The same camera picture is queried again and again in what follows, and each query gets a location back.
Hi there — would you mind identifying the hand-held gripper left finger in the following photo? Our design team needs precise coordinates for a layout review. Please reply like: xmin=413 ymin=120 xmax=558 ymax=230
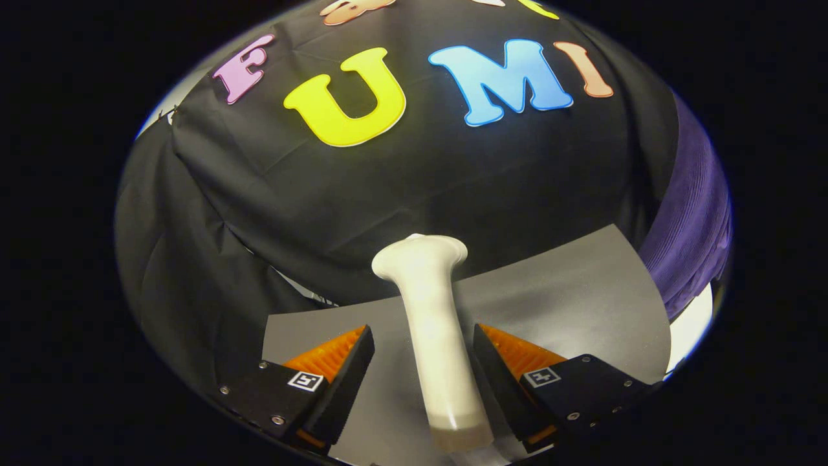
xmin=220 ymin=325 xmax=376 ymax=452

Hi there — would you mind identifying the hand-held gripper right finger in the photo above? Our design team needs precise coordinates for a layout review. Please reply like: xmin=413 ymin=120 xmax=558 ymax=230
xmin=474 ymin=323 xmax=650 ymax=453

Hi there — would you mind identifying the white garment steamer head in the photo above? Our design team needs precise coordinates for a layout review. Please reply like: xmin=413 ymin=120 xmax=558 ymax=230
xmin=371 ymin=234 xmax=496 ymax=454

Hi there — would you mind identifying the purple corduroy jacket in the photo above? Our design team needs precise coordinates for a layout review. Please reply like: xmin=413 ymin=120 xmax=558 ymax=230
xmin=637 ymin=91 xmax=734 ymax=322

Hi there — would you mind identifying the grey table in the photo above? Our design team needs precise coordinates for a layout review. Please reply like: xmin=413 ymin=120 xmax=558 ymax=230
xmin=261 ymin=223 xmax=672 ymax=466

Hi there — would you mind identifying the black backdrop cloth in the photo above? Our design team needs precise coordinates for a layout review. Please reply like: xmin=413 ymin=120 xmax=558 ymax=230
xmin=115 ymin=0 xmax=680 ymax=392

